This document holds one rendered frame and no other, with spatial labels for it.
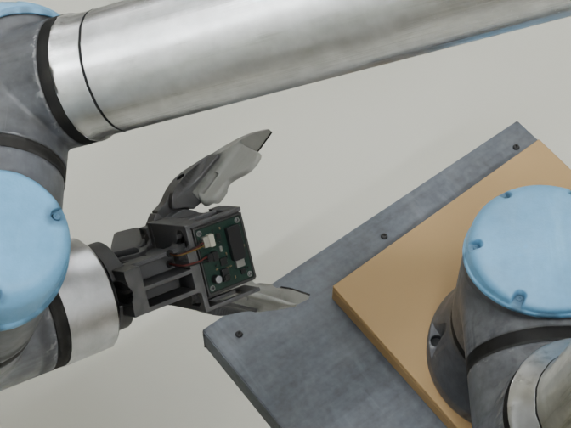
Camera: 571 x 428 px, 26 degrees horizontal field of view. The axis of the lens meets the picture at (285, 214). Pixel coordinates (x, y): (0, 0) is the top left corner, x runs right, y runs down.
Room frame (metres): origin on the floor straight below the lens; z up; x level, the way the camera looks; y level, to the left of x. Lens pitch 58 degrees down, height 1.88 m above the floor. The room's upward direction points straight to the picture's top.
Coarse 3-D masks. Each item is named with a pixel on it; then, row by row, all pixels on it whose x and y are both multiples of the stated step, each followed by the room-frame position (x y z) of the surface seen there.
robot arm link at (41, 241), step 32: (0, 160) 0.45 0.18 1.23; (32, 160) 0.46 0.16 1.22; (0, 192) 0.42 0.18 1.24; (32, 192) 0.43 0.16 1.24; (0, 224) 0.40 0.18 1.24; (32, 224) 0.41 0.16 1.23; (64, 224) 0.41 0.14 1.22; (0, 256) 0.38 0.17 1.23; (32, 256) 0.39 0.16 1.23; (64, 256) 0.39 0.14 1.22; (0, 288) 0.36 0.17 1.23; (32, 288) 0.37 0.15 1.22; (0, 320) 0.35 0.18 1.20; (32, 320) 0.37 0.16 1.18; (0, 352) 0.36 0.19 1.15
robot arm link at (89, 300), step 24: (72, 240) 0.49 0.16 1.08; (72, 264) 0.46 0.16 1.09; (96, 264) 0.46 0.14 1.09; (72, 288) 0.44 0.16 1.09; (96, 288) 0.44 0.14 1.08; (72, 312) 0.42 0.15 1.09; (96, 312) 0.43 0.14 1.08; (72, 336) 0.41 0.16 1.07; (96, 336) 0.42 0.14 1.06; (72, 360) 0.40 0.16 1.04
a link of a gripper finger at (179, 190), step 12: (216, 156) 0.59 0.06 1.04; (192, 168) 0.58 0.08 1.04; (204, 168) 0.58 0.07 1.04; (180, 180) 0.57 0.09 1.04; (192, 180) 0.57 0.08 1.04; (168, 192) 0.56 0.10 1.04; (180, 192) 0.56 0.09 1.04; (168, 204) 0.55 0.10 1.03; (180, 204) 0.55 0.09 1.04; (192, 204) 0.55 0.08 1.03
